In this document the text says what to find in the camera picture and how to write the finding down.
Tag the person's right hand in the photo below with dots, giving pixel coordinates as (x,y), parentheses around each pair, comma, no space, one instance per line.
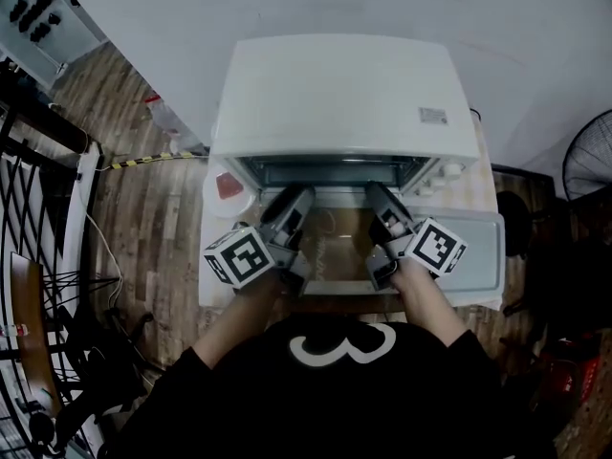
(397,224)

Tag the person's left forearm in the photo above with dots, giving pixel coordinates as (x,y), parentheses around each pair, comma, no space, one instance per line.
(239,323)

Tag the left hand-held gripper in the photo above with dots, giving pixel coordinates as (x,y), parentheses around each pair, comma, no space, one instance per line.
(239,261)

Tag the black metal railing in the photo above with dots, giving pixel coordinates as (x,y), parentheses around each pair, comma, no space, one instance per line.
(28,199)

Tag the black armchair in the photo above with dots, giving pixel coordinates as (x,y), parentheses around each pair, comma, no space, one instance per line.
(564,266)

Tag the white wall panel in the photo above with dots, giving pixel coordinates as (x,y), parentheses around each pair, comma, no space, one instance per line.
(72,31)

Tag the black office chair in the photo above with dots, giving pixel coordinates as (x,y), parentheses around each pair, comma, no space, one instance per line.
(95,361)

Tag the brown wooden desk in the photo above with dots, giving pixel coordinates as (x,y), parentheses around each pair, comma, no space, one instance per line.
(33,333)

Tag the small bottle red label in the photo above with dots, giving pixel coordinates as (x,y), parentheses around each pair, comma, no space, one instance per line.
(14,330)

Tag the metal baking tray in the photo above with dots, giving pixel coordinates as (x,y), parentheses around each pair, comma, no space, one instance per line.
(478,256)

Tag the person's right forearm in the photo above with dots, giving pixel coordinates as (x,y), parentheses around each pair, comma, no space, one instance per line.
(428,304)

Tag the white toaster oven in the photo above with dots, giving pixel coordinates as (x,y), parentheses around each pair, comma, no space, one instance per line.
(334,93)

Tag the table with checked cloth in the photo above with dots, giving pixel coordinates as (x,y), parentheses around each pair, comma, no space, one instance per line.
(225,256)

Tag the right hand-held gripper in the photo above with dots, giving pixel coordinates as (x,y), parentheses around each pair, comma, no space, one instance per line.
(437,246)

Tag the person's black printed shirt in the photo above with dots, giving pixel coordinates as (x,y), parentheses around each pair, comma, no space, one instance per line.
(330,399)

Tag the group of black wall holders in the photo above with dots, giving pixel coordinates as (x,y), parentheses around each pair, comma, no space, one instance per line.
(38,10)

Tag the white plate with red piece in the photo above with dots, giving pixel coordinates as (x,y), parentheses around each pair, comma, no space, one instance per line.
(229,189)

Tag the large clear water bottle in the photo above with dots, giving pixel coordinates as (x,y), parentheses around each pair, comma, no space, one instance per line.
(167,117)

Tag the black pedestal fan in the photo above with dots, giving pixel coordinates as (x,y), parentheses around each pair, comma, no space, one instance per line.
(588,160)

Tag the red plastic crate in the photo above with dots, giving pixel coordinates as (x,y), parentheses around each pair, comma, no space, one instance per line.
(574,371)

